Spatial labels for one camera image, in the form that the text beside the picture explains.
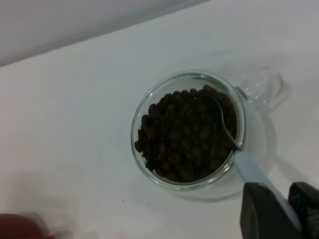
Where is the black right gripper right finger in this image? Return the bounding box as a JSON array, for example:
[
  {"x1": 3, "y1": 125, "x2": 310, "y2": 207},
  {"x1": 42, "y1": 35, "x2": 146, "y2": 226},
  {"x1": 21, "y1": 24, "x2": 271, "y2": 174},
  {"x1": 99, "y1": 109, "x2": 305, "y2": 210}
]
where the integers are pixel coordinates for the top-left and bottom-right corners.
[{"x1": 288, "y1": 181, "x2": 319, "y2": 239}]

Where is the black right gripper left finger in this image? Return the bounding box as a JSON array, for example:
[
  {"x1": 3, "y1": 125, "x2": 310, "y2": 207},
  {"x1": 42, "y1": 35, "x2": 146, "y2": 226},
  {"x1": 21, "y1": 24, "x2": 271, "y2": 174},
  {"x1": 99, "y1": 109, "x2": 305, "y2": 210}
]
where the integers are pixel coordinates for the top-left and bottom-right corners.
[{"x1": 239, "y1": 181, "x2": 304, "y2": 239}]

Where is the metal spoon light blue handle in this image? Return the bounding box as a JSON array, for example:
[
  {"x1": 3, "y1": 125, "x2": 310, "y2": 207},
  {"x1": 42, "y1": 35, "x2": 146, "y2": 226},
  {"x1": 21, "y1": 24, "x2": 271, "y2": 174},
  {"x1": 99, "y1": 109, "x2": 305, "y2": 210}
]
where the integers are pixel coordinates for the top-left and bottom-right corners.
[{"x1": 204, "y1": 92, "x2": 304, "y2": 234}]

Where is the red ceramic mug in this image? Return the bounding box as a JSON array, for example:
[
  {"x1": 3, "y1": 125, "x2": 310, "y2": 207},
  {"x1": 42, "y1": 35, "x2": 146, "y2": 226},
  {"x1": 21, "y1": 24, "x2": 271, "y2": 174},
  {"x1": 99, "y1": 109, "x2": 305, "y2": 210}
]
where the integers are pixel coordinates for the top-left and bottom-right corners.
[{"x1": 0, "y1": 211, "x2": 57, "y2": 239}]

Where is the clear glass cup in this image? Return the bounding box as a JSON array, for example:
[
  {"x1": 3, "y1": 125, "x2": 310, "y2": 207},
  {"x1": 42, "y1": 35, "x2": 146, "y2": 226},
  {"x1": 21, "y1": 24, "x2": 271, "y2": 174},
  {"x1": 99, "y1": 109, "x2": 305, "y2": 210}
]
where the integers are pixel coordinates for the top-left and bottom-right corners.
[{"x1": 130, "y1": 66, "x2": 287, "y2": 202}]

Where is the dark coffee beans pile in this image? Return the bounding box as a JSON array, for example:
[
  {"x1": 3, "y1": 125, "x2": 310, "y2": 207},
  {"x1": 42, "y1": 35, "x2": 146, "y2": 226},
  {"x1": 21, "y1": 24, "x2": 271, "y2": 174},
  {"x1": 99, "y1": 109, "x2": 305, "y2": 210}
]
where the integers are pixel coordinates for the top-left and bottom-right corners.
[{"x1": 134, "y1": 84, "x2": 238, "y2": 183}]

